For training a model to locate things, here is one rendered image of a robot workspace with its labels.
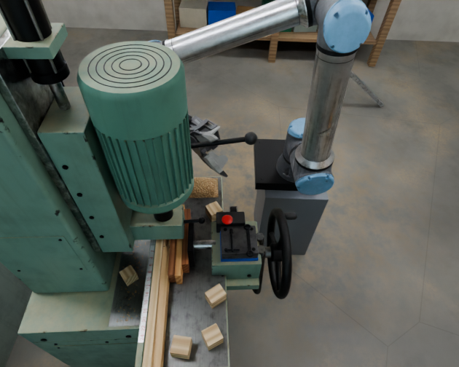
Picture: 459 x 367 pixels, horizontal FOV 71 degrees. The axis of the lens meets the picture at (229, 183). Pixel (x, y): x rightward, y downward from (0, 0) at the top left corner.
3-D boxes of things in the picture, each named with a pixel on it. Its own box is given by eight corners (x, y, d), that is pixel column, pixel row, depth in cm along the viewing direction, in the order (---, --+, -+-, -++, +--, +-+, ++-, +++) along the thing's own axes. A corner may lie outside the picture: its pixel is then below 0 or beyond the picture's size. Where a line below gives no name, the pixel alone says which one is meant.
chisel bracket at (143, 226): (184, 242, 91) (181, 225, 85) (134, 243, 90) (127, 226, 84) (185, 220, 96) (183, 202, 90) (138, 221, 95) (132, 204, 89)
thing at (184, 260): (189, 272, 91) (188, 263, 87) (183, 272, 90) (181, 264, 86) (191, 218, 102) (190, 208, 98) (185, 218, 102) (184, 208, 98)
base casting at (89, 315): (226, 336, 98) (226, 327, 91) (30, 344, 95) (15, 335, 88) (221, 214, 127) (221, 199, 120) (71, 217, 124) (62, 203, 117)
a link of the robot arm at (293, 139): (312, 141, 156) (320, 113, 143) (320, 168, 146) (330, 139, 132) (280, 143, 156) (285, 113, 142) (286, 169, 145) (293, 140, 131)
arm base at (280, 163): (272, 155, 164) (275, 140, 156) (309, 152, 165) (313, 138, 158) (280, 184, 152) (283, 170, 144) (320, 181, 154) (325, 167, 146)
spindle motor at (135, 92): (193, 214, 72) (181, 95, 48) (112, 216, 71) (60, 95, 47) (194, 158, 83) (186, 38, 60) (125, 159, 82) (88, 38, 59)
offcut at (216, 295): (212, 309, 84) (211, 304, 82) (205, 298, 86) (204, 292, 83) (226, 299, 86) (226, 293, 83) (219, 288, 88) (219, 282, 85)
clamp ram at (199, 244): (216, 266, 92) (216, 250, 85) (189, 266, 91) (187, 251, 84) (215, 238, 97) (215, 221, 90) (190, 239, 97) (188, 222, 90)
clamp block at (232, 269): (259, 279, 93) (262, 265, 86) (211, 281, 92) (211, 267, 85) (253, 235, 102) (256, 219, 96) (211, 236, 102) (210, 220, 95)
